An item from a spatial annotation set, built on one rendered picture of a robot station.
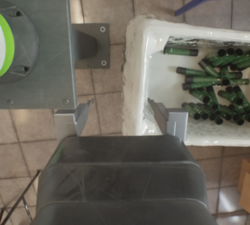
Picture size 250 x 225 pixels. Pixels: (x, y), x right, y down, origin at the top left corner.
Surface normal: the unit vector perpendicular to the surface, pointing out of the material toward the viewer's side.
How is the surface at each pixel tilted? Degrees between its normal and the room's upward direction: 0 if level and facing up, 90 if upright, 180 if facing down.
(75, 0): 0
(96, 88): 0
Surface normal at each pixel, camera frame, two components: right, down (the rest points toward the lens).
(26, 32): 0.92, -0.11
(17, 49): 0.97, 0.23
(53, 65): 0.03, 0.29
